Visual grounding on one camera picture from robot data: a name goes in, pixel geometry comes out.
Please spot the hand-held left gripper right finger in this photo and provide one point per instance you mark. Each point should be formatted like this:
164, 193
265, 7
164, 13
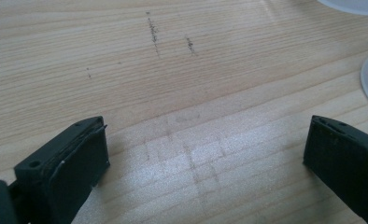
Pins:
347, 161

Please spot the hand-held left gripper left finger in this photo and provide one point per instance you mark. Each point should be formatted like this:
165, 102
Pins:
70, 165

